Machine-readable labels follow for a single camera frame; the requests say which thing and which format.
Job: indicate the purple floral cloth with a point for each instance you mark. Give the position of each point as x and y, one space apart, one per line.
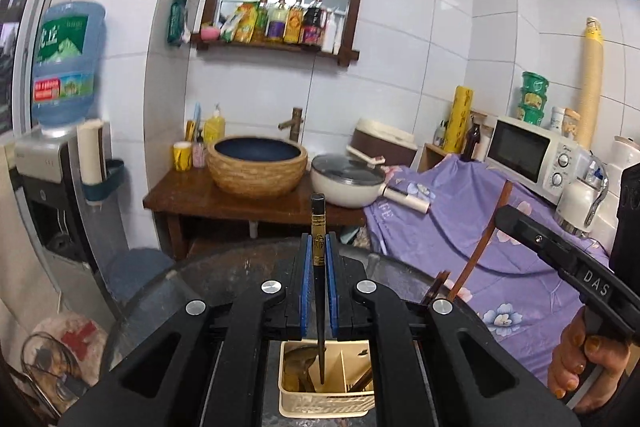
450 227

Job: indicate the purple label oil bottle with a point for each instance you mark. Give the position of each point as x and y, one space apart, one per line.
277 21

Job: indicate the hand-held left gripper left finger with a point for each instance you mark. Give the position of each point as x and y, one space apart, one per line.
302 289

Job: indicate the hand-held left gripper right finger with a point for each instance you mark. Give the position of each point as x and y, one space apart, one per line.
332 289

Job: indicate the white appliance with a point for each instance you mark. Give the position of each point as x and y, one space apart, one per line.
625 152

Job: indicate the tall cream paper cup stack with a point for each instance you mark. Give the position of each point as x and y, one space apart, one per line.
592 77

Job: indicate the wooden vanity counter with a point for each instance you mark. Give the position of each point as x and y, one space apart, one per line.
200 202

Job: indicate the yellow packet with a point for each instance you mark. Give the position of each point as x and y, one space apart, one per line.
246 23

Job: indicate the cream plastic utensil basket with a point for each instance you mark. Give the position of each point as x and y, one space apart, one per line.
330 402

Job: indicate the black chopstick gold band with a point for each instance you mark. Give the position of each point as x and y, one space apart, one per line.
319 227

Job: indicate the blue-grey cup holder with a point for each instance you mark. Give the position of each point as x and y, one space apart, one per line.
107 187

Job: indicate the blue stool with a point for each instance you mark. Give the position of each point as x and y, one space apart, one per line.
137 272

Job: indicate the white jar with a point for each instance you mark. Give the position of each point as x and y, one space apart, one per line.
557 119

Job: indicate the cream pot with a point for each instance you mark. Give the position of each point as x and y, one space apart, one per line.
345 194

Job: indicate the water dispenser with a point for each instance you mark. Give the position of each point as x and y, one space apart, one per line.
45 187

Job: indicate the glass pot lid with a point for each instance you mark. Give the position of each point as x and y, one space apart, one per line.
345 169

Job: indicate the yellow label oil bottle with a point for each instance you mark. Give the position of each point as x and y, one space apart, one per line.
294 23

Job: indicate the blue water jug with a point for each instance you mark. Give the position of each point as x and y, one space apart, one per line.
67 67

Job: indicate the white paper cup stack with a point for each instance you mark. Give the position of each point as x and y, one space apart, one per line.
92 152

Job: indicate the beige jar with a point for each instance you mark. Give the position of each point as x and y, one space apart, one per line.
571 124

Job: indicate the brown glass bottle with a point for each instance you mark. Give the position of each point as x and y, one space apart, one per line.
471 142

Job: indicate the white green packet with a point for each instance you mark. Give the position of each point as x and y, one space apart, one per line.
229 24

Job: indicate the yellow mug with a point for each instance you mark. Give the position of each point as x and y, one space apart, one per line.
182 157

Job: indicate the pink bowl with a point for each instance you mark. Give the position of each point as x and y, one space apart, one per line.
210 32

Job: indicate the pink bottle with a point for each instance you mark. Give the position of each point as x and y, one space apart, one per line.
199 154

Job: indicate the yellow wrap roll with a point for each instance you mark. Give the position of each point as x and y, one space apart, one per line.
459 119

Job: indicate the white squeeze bottle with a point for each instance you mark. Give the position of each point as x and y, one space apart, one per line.
329 32

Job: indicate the small clear bottle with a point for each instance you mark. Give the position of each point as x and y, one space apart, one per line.
439 134

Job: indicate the bamboo style faucet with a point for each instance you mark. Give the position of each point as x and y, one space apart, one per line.
295 124

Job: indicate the brown cream rice cooker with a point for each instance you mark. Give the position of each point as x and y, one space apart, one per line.
385 139

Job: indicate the red white cloth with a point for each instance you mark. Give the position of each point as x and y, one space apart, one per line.
80 337

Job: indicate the yellow soap dispenser bottle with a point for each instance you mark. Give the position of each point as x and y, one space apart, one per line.
214 129

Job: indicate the slim brown wooden utensil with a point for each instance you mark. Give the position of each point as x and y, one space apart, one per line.
475 254

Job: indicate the green label bottle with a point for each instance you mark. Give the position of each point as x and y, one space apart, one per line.
261 21

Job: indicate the white microwave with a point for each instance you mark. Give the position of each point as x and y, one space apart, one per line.
525 154

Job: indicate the person's right hand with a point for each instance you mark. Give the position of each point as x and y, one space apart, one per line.
570 357

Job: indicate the woven pattern wash basin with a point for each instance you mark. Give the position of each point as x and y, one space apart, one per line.
257 174

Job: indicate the window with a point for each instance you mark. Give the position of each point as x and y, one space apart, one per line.
15 47

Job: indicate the wooden box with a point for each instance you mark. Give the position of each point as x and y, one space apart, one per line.
430 157

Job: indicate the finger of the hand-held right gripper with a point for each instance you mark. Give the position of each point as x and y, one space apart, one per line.
525 229

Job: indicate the dark soy sauce bottle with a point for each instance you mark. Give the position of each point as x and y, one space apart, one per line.
313 24

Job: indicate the dark brown wooden utensil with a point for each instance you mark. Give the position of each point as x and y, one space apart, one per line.
361 379

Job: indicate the blue toothbrush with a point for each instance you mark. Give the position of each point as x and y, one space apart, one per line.
196 119

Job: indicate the white rice paddle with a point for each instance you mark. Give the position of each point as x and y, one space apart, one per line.
365 155

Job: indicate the white steel kettle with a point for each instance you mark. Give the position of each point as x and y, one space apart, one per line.
575 202

